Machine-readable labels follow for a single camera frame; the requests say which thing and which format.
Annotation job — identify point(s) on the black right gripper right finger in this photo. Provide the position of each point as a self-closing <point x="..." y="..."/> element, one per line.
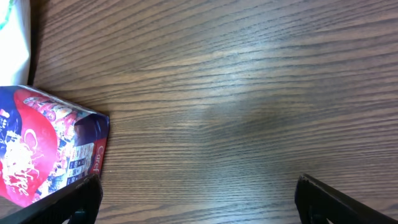
<point x="317" y="202"/>

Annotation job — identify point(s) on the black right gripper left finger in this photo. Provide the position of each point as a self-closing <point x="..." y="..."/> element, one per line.
<point x="78" y="202"/>

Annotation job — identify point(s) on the red purple pad package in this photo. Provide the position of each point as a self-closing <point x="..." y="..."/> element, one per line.
<point x="46" y="143"/>

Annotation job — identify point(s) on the yellow snack chip bag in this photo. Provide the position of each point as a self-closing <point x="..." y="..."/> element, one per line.
<point x="15" y="45"/>

